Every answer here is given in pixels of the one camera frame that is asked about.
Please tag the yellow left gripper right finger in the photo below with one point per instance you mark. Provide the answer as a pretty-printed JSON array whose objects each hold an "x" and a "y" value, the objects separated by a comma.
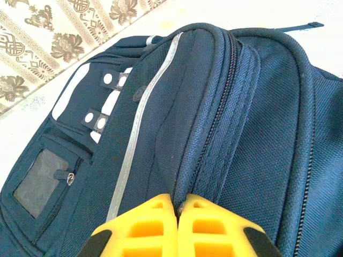
[{"x": 209, "y": 230}]

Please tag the navy blue backpack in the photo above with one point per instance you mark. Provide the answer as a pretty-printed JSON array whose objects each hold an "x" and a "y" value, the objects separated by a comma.
[{"x": 241, "y": 120}]

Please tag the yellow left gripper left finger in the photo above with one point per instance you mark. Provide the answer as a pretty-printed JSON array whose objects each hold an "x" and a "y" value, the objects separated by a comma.
[{"x": 144, "y": 230}]

